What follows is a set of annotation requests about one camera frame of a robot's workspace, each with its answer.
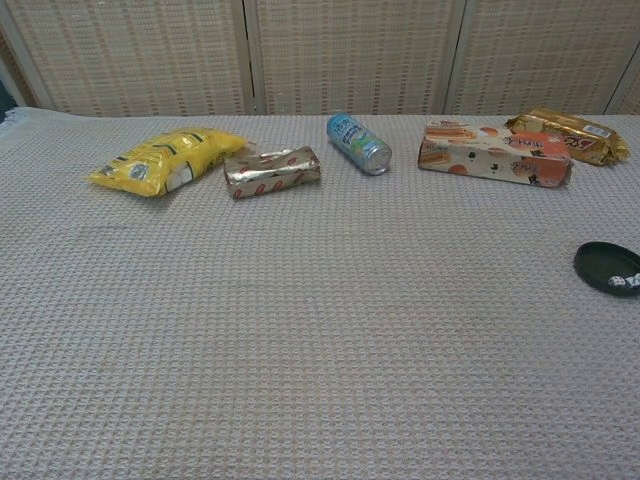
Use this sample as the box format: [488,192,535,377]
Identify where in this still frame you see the dark green round tray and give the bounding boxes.
[573,240,640,303]

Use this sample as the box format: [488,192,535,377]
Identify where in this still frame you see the silver foil snack pack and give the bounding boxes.
[223,145,322,200]

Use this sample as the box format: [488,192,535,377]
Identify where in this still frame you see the beige waffle-weave tablecloth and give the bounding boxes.
[0,105,640,480]

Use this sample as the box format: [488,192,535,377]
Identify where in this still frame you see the blue drink can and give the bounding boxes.
[326,113,392,176]

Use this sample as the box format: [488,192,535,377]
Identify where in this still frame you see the yellow snack bag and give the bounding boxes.
[87,127,249,199]

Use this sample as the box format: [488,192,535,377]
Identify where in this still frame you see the woven folding screen panel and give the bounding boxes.
[449,0,640,116]
[9,0,251,117]
[249,0,464,116]

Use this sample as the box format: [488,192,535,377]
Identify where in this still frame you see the orange and white biscuit box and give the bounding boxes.
[417,119,574,190]

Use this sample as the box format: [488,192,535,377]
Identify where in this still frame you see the gold foil biscuit pack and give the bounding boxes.
[504,108,631,166]

